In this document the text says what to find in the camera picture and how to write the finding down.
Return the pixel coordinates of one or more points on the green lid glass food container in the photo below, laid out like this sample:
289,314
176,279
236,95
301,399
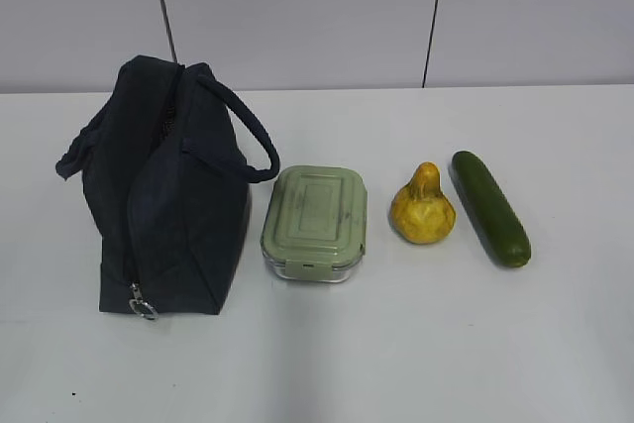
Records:
315,225

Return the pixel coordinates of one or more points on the yellow pear shaped gourd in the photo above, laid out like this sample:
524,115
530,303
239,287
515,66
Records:
420,212

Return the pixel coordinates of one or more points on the dark blue fabric lunch bag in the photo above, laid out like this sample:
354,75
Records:
166,167

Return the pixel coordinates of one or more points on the dark green cucumber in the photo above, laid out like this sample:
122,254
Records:
497,226

